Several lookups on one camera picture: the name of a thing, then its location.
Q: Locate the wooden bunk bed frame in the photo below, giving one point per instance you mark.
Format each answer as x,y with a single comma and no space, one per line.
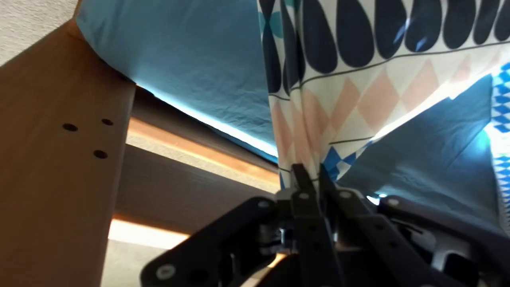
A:
58,160

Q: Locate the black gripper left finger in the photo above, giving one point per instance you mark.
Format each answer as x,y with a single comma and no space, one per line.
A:
265,244

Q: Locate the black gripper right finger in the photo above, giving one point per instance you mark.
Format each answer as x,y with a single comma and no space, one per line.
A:
404,249

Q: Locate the blue patterned blanket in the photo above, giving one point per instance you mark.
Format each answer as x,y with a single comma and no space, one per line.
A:
383,80

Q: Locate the teal bed sheet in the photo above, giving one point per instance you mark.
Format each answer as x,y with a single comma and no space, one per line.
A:
202,64

